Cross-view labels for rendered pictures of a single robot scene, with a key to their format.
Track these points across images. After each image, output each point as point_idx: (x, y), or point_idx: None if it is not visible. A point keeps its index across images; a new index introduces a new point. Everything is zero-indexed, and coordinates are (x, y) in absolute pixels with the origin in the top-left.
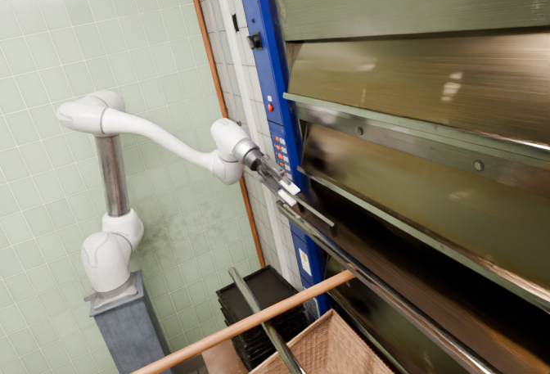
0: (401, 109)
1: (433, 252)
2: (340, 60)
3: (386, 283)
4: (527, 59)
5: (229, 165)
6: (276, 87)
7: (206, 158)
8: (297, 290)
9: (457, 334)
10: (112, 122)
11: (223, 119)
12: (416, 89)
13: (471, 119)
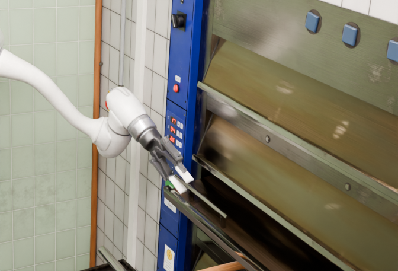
0: (305, 133)
1: (305, 251)
2: (263, 75)
3: (265, 267)
4: (383, 127)
5: (117, 138)
6: (189, 72)
7: (92, 124)
8: None
9: None
10: (7, 66)
11: (122, 88)
12: (318, 122)
13: (347, 155)
